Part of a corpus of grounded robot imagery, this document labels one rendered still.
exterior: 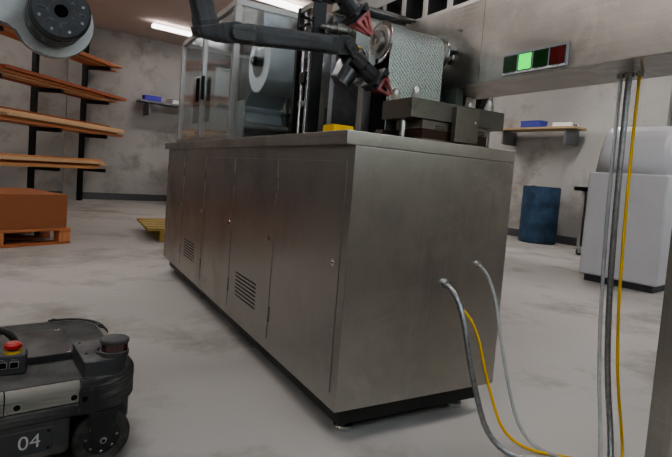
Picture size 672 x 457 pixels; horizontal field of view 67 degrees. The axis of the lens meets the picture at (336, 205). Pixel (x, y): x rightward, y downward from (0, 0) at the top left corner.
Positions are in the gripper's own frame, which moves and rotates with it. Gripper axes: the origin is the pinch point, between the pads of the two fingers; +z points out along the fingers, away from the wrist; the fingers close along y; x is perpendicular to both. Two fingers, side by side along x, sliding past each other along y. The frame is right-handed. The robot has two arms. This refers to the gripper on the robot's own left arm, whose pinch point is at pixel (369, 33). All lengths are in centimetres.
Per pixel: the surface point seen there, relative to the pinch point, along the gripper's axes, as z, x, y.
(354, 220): 27, -60, 32
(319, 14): -13.7, 3.7, -26.1
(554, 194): 427, 308, -352
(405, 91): 22.0, -6.0, 5.5
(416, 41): 12.6, 9.4, 5.7
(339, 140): 9, -46, 28
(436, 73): 26.5, 8.9, 5.1
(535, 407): 130, -57, 30
